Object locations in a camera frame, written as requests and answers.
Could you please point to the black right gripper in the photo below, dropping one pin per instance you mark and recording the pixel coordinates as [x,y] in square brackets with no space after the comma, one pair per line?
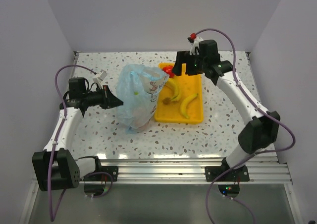
[182,57]

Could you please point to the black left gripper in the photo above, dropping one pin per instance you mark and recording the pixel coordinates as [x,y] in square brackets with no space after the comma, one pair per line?
[109,100]

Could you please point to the red fake apple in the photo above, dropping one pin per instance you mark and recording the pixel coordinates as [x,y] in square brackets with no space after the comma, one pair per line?
[168,70]

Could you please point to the light blue plastic bag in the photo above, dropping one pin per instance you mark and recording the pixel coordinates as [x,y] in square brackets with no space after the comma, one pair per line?
[138,87]

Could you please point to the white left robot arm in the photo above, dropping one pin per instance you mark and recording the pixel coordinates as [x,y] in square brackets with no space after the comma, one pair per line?
[55,167]

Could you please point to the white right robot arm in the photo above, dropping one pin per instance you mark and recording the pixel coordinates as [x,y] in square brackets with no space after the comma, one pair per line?
[260,128]

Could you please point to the yellow fake banana bunch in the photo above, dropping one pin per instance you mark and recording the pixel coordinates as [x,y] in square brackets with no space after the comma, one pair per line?
[176,94]

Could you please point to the single yellow fake banana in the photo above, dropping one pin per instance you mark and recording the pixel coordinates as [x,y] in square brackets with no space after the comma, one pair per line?
[185,103]

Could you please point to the yellow plastic tray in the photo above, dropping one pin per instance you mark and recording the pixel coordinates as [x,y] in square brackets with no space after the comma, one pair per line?
[172,112]

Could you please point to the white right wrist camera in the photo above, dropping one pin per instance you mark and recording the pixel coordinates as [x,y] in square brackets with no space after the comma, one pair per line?
[194,41]

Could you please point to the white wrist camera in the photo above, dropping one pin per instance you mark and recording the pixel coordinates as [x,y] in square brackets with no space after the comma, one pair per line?
[100,77]
[194,41]

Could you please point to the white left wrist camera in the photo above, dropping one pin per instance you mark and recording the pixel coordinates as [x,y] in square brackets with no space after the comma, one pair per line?
[100,77]

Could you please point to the black left base bracket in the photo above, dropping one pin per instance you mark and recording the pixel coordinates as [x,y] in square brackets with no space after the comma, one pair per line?
[104,174]

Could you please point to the black base bracket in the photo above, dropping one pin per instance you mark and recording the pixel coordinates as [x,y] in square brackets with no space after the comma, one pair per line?
[104,174]
[216,173]

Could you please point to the black right base bracket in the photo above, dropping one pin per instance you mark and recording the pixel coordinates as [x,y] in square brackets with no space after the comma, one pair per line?
[216,173]

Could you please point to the aluminium mounting rail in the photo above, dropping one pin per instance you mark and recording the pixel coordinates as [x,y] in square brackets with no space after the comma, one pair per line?
[261,170]

